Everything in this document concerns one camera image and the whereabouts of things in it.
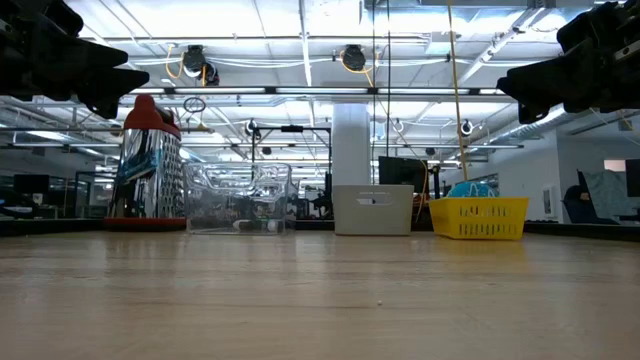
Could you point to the yellow plastic basket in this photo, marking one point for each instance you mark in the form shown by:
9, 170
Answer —
500, 217

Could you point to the grey fabric cover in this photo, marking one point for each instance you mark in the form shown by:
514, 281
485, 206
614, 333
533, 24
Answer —
612, 192

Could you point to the black wall screen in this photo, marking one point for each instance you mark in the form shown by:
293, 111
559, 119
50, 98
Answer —
634, 177

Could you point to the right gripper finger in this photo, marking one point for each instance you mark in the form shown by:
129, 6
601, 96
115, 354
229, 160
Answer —
550, 80

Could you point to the black background rig frame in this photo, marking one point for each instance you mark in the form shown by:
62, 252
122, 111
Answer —
292, 128

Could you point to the white square pillar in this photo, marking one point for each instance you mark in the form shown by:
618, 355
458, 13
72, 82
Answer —
351, 145

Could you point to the white marker pen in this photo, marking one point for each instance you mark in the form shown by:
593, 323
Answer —
241, 225

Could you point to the black monitor screen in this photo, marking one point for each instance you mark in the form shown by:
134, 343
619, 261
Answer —
400, 170

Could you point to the clear plastic container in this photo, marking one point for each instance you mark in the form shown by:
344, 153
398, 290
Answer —
235, 180

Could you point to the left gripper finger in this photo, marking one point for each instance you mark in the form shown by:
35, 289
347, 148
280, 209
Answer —
107, 87

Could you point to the grey plastic bin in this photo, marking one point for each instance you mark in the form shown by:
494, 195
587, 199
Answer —
372, 220

